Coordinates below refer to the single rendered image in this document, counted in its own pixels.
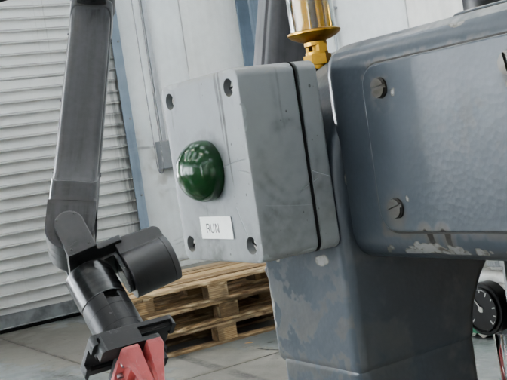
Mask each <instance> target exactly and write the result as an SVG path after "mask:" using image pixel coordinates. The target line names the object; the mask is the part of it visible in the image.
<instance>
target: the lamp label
mask: <svg viewBox="0 0 507 380"><path fill-rule="evenodd" d="M199 219H200V223H201V233H202V238H203V239H234V238H233V233H232V223H231V218H230V216H204V217H199Z"/></svg>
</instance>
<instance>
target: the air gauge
mask: <svg viewBox="0 0 507 380"><path fill-rule="evenodd" d="M473 329H474V330H476V331H477V332H478V333H480V334H482V335H486V336H489V335H493V334H495V333H499V332H502V331H503V330H505V329H507V299H506V294H505V290H504V289H503V288H502V287H501V286H500V285H499V284H498V283H497V282H494V281H491V280H485V281H481V282H479V283H478V285H477V289H476V293H475V300H474V308H473Z"/></svg>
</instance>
